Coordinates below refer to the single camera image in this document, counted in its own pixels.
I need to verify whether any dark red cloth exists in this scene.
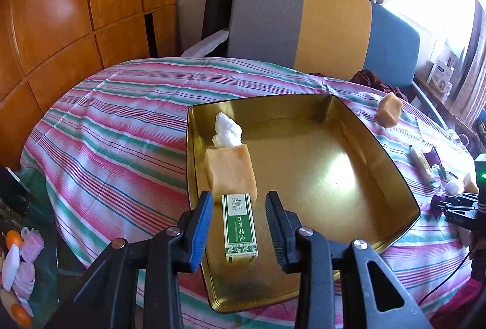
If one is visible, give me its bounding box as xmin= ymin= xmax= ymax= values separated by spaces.
xmin=349 ymin=70 xmax=409 ymax=102

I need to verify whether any yellow sponge block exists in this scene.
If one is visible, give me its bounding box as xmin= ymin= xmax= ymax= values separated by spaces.
xmin=375 ymin=91 xmax=404 ymax=129
xmin=204 ymin=143 xmax=259 ymax=201
xmin=463 ymin=173 xmax=480 ymax=195

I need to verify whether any small cream tube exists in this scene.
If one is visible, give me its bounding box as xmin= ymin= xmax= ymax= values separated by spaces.
xmin=408 ymin=145 xmax=433 ymax=183

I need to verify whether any purple packet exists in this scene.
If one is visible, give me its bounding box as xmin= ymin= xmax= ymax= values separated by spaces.
xmin=425 ymin=147 xmax=443 ymax=170
xmin=430 ymin=194 xmax=449 ymax=219

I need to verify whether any white plastic scoop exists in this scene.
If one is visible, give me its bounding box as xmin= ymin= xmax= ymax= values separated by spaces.
xmin=1 ymin=243 xmax=21 ymax=292

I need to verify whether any white appliance box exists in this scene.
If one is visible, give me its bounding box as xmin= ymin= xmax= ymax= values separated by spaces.
xmin=425 ymin=48 xmax=458 ymax=94

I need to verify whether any magenta blanket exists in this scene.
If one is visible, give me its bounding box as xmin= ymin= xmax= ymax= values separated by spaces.
xmin=433 ymin=272 xmax=486 ymax=329

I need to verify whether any pink wrapped item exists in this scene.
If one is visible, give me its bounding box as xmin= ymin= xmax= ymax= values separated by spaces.
xmin=13 ymin=261 xmax=36 ymax=301
xmin=20 ymin=226 xmax=45 ymax=263

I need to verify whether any wooden wardrobe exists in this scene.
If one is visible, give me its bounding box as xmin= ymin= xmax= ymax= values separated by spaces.
xmin=0 ymin=0 xmax=179 ymax=170

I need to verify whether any green and white small box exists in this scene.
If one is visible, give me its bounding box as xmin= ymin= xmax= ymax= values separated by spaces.
xmin=221 ymin=193 xmax=259 ymax=262

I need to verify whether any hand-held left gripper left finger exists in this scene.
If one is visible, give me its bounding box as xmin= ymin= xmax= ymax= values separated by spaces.
xmin=46 ymin=191 xmax=215 ymax=329

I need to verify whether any grey yellow blue chair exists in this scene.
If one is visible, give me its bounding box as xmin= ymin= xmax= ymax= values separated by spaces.
xmin=180 ymin=0 xmax=449 ymax=128

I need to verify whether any wooden desk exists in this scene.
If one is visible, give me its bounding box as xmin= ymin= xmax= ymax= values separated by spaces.
xmin=414 ymin=74 xmax=475 ymax=132

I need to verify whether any gold metal tin tray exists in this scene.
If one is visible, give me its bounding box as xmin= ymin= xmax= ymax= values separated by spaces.
xmin=186 ymin=94 xmax=422 ymax=314

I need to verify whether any white crumpled plastic bag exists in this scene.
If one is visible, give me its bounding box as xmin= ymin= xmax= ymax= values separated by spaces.
xmin=212 ymin=112 xmax=244 ymax=149

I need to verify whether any striped tablecloth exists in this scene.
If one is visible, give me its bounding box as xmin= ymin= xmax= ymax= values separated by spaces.
xmin=20 ymin=57 xmax=480 ymax=329

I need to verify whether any striped curtain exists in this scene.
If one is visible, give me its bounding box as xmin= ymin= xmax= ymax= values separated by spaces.
xmin=452 ymin=0 xmax=486 ymax=128

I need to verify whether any black cable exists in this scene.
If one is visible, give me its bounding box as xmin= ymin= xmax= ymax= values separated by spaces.
xmin=418 ymin=253 xmax=475 ymax=305

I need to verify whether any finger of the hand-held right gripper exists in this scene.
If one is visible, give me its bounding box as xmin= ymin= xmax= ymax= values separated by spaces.
xmin=443 ymin=208 xmax=480 ymax=227
xmin=436 ymin=193 xmax=480 ymax=209

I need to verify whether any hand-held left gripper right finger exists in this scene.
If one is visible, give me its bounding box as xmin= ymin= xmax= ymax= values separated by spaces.
xmin=265 ymin=191 xmax=433 ymax=329

